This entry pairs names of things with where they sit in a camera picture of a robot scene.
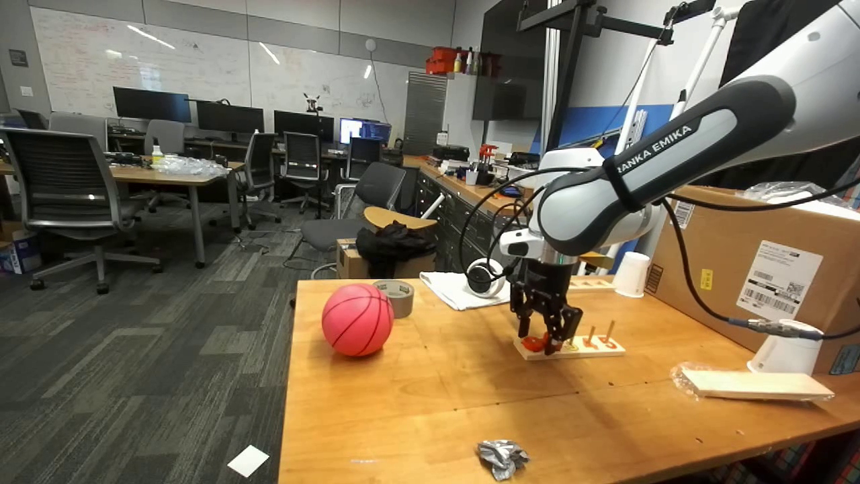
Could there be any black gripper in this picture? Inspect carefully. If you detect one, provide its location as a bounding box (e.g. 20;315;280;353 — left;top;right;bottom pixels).
509;259;582;355

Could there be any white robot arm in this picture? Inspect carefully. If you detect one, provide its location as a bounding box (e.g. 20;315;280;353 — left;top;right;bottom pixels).
500;0;860;355

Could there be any wooden peg rack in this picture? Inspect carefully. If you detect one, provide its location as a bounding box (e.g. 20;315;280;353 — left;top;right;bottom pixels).
512;326;625;361

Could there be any long wooden peg board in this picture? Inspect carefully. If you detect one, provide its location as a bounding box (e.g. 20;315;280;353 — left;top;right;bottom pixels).
570;277;614;292

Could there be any white paper cup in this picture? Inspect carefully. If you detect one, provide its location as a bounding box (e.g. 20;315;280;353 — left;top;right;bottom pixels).
612;253;651;299

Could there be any white paper sheet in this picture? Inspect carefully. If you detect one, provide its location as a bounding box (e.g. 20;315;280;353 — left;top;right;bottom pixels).
419;271;509;312

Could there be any crumpled foil ball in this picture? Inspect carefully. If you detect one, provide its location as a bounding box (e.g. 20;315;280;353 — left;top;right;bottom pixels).
475;437;530;482

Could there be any pink basketball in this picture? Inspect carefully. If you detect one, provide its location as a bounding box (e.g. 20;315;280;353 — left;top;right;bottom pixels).
321;285;395;358

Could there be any wooden stool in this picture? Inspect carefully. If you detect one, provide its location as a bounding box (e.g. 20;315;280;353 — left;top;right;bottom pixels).
362;207;436;234

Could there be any cardboard box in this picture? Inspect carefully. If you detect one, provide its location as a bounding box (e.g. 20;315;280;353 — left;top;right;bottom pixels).
651;185;860;375

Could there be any white wooden plank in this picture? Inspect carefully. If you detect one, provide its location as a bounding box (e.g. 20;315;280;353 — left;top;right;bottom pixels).
673;365;833;400

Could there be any grey office chair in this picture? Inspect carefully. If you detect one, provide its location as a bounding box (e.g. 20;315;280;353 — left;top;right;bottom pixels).
2;125;163;292

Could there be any black camera stand pole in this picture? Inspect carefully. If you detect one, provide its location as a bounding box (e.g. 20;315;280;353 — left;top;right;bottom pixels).
518;0;673;162

